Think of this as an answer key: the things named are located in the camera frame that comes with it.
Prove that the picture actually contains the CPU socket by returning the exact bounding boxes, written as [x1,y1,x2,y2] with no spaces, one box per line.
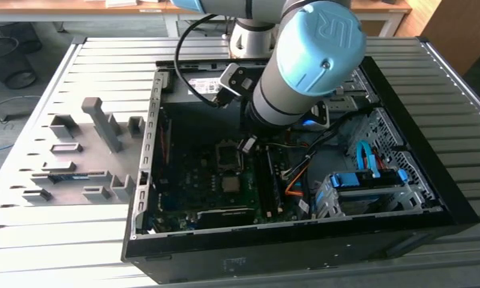
[219,175,245,196]

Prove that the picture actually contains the silver wrist-mounted box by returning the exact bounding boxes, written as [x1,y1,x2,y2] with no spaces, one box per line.
[219,62,258,97]

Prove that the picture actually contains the black RAM stick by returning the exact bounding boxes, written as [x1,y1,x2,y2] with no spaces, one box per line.
[267,146,286,216]

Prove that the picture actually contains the grey power supply unit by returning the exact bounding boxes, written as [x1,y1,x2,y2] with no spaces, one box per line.
[162,71,266,105]

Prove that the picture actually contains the grey metal optical drive cage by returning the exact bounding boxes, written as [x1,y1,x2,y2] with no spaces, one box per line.
[326,68,382,115]

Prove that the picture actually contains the green motherboard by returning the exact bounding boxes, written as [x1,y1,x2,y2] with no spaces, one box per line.
[150,131,306,232]

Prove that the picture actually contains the hard disk in blue carrier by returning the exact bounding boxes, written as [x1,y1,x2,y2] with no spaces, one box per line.
[330,171,410,190]

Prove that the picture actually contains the black graphics card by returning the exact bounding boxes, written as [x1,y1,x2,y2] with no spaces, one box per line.
[195,206,258,230]

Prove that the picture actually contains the silver metal disk bay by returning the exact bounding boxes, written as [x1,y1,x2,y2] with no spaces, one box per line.
[313,173,439,219]

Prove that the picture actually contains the grey parts rack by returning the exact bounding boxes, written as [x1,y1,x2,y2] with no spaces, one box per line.
[22,97,154,208]

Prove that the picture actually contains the black open PC case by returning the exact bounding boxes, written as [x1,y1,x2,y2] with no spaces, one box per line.
[122,56,480,285]

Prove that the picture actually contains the blue RAM stick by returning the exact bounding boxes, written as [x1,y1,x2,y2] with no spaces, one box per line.
[47,173,93,184]

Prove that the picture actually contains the white papers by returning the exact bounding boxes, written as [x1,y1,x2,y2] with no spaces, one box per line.
[103,0,139,8]

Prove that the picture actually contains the wooden cabinet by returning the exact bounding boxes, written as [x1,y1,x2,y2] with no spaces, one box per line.
[395,0,480,77]

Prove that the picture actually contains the wooden desk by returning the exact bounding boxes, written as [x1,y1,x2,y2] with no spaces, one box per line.
[0,0,413,38]

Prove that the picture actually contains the black mesh waste bin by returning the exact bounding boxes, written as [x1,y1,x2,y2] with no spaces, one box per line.
[0,36,39,90]
[0,20,44,55]

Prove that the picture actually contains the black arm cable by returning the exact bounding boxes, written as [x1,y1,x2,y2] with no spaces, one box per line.
[174,13,234,108]

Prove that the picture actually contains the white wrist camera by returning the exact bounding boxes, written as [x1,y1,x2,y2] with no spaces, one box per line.
[310,101,333,130]

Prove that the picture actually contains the black cable bundle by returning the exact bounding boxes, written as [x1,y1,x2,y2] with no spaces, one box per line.
[283,109,379,181]

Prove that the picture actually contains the orange SATA wire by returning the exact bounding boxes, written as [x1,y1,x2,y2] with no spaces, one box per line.
[285,167,311,197]

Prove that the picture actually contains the blue SATA wire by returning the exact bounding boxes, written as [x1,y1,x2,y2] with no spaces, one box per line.
[355,140,382,178]

